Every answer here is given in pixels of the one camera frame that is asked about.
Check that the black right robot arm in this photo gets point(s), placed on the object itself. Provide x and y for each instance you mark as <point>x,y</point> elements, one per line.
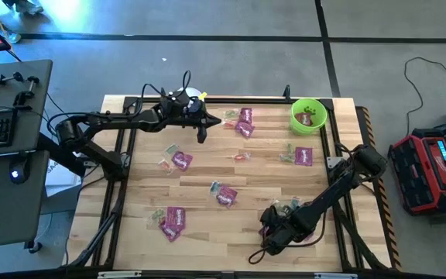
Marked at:
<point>339,186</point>

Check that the grey metal bracket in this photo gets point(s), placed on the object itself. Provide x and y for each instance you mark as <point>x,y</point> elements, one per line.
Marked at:
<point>335,276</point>
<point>118,274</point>

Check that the white box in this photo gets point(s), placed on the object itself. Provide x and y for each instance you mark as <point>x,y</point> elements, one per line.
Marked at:
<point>60,178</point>

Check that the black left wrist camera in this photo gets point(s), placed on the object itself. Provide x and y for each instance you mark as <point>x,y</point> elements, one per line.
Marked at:
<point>194,105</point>

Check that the grey desk with mouse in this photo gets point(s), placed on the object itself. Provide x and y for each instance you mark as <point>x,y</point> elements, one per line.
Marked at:
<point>2,209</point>

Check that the white plastic bucket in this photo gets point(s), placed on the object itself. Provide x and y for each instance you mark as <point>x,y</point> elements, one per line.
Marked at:
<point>192,91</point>

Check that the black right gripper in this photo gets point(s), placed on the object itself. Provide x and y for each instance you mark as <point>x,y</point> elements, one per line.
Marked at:
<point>285,230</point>

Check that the black computer mouse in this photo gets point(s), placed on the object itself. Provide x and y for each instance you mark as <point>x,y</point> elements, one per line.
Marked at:
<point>18,172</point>

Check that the green plastic bucket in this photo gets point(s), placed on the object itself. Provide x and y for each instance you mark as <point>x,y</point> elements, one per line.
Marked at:
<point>298,126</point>

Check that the black metal table frame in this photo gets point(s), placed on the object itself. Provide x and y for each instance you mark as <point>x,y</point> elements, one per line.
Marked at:
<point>246,100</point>

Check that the yellow tag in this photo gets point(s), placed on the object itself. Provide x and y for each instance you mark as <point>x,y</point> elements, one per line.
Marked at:
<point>203,95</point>

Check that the red candy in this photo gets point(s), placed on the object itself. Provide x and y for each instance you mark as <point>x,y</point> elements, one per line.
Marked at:
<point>166,166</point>
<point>228,124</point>
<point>241,157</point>

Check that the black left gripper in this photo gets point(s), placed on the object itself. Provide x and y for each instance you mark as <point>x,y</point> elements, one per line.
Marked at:
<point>176,114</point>

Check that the grey desk with keyboard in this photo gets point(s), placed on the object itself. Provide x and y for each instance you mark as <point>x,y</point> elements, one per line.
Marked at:
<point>33,128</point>

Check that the black frame post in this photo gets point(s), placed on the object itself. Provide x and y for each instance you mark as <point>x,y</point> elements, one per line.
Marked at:
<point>287,92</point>

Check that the green candy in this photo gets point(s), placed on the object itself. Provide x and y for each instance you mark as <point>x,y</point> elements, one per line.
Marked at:
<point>172,149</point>
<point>281,207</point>
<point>290,148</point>
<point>156,214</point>
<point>230,114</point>
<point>286,158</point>

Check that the person's foot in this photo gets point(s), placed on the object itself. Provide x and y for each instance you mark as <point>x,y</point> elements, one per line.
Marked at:
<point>27,7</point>

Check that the yellow black hazard strip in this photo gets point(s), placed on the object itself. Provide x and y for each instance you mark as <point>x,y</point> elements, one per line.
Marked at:
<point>381,201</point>

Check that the teal candy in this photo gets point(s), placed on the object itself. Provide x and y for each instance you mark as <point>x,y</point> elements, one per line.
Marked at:
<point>215,188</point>
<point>295,202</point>

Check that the red and black tool case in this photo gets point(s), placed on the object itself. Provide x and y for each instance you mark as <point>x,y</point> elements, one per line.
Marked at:
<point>420,174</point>

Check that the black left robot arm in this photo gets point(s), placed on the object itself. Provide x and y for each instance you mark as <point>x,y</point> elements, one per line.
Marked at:
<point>122,121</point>

